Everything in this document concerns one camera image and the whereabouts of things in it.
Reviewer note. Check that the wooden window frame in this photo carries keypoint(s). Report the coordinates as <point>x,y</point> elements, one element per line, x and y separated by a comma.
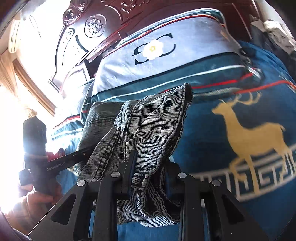
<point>11,68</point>

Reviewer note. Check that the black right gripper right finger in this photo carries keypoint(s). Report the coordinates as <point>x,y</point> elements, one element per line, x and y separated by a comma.
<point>209,211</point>

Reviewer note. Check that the person's left hand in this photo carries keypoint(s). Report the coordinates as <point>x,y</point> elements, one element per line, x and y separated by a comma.
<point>31,208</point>

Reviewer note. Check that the blue deer pattern blanket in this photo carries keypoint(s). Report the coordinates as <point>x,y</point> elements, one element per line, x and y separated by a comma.
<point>244,137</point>

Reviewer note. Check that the light blue teal pillow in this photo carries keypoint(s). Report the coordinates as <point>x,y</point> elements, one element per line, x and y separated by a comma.
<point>194,47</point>

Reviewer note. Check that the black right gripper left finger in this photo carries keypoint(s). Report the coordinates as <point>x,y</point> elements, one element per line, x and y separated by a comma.
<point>88,211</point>

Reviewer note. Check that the pile of dark clothes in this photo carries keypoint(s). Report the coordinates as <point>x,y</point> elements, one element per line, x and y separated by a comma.
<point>276,38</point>

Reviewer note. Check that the grey denim pants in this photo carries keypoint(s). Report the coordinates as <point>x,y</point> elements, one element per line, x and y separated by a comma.
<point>152,127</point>

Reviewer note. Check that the dark carved wooden headboard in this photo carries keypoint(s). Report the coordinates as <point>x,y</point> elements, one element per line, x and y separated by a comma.
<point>91,27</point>

